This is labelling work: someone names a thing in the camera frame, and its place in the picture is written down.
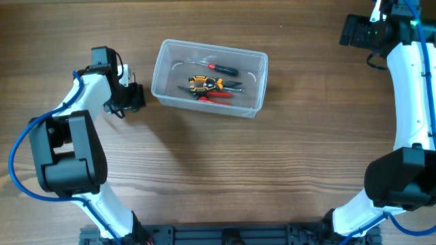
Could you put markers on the orange black pliers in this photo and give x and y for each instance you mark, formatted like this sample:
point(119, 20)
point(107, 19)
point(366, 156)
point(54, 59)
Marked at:
point(204, 83)

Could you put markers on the red handled wire cutters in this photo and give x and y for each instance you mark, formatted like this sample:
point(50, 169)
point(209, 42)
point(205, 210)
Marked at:
point(207, 96)

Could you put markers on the clear plastic container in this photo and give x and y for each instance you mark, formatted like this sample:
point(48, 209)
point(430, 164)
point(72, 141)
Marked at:
point(171, 71)

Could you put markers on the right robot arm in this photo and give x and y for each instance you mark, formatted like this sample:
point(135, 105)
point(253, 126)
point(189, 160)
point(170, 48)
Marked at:
point(403, 180)

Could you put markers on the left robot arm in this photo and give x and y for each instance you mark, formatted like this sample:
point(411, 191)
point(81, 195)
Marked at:
point(68, 156)

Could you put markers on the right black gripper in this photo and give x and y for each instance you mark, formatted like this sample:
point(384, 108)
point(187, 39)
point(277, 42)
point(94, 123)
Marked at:
point(360, 23)

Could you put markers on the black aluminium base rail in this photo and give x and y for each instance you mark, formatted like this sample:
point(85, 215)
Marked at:
point(291, 234)

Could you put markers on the green handled screwdriver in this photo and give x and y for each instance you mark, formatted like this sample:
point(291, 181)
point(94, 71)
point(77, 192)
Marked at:
point(134, 99)

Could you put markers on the silver L socket wrench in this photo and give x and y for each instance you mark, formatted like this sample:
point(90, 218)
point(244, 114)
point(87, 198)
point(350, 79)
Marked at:
point(236, 90)

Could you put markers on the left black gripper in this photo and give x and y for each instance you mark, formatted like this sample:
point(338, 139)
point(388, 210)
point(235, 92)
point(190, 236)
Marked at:
point(114, 107)

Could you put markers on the black red screwdriver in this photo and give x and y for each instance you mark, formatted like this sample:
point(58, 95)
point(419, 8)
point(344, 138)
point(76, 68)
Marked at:
point(218, 68)

